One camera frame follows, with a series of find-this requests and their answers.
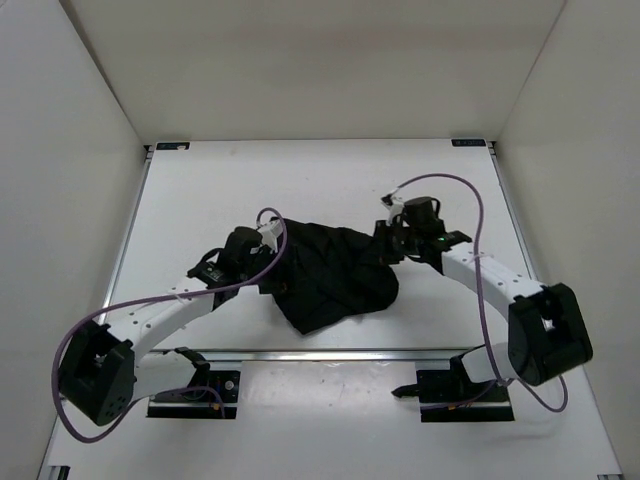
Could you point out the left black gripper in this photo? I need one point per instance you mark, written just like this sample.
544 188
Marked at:
264 250

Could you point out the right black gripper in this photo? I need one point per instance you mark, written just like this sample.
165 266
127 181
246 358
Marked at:
382 232

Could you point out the black pleated skirt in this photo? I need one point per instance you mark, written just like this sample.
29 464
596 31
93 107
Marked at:
327 274

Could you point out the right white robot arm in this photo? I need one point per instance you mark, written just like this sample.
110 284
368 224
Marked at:
547 336

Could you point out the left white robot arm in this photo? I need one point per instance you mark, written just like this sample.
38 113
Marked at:
108 366

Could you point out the right blue corner label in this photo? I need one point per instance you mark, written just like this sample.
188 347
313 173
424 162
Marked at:
468 142

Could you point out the blue corner label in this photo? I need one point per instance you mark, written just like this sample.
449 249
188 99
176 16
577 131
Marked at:
468 142
172 146

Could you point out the left blue corner label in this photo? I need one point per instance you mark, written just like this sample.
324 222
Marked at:
172 146

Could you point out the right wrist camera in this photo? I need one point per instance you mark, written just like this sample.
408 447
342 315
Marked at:
395 206

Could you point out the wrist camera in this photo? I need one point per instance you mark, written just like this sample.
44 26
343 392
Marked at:
270 233
395 206

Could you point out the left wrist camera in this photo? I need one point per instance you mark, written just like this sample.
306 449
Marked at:
270 233

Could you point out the aluminium table edge rail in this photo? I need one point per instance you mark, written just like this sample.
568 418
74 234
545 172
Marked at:
329 355

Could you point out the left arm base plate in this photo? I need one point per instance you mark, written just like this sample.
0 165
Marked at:
218 403

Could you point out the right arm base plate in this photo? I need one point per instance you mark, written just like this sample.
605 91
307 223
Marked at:
444 396

